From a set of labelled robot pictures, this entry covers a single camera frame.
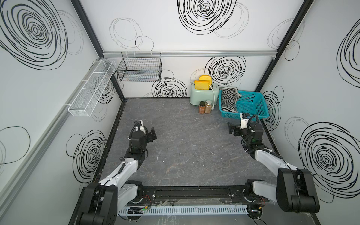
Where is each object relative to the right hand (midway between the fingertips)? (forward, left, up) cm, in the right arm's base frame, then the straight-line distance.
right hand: (236, 122), depth 87 cm
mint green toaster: (+28, +23, -5) cm, 37 cm away
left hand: (-5, +57, -1) cm, 57 cm away
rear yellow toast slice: (+36, +17, +6) cm, 40 cm away
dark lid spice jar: (+18, +20, -8) cm, 28 cm away
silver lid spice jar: (+19, +15, -7) cm, 25 cm away
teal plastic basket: (+30, -22, -14) cm, 40 cm away
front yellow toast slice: (+31, +20, +4) cm, 37 cm away
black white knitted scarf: (+27, -2, -4) cm, 27 cm away
